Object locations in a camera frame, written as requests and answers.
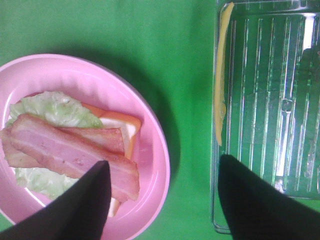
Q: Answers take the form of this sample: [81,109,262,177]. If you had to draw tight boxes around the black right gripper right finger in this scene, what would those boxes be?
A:
[217,154,320,240]

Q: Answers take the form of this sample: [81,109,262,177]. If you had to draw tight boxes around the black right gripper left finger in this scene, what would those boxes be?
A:
[0,161,111,240]

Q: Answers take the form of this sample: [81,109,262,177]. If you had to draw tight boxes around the bacon strip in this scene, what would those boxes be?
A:
[10,114,140,203]
[0,127,131,168]

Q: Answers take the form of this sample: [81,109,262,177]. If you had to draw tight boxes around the toast bread slice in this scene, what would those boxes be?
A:
[9,92,142,218]

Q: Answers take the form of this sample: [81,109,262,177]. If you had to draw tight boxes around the green lettuce leaf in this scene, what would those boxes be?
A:
[5,91,103,200]

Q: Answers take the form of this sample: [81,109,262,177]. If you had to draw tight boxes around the pink round plate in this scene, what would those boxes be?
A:
[0,54,170,240]

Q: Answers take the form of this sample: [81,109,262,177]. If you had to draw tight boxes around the clear right plastic tray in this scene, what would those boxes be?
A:
[211,0,320,234]

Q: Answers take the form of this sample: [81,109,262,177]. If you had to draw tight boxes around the green table cloth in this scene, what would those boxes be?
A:
[0,0,320,240]

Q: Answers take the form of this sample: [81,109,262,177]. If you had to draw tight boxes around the yellow cheese slice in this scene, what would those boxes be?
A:
[214,2,235,146]

